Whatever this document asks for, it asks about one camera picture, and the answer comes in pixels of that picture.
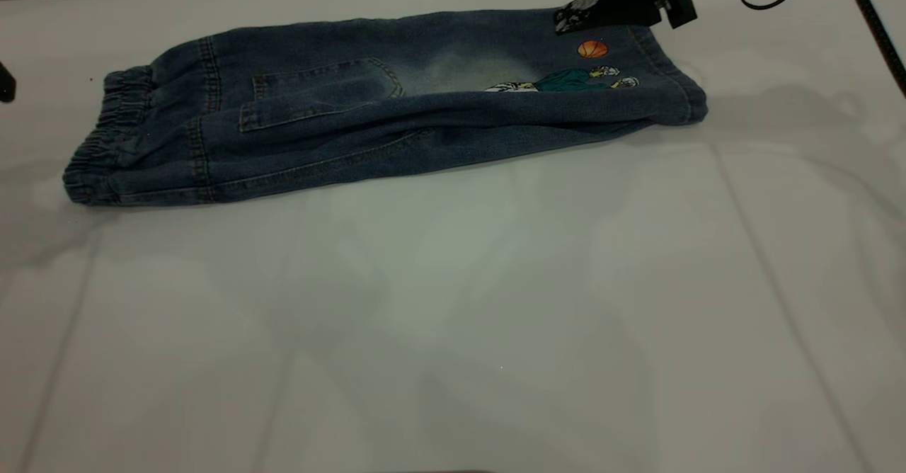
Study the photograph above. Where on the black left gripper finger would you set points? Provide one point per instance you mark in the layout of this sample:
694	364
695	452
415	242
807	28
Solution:
6	83

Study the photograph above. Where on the blue denim pants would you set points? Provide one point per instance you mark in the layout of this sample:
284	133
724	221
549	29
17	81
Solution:
318	133

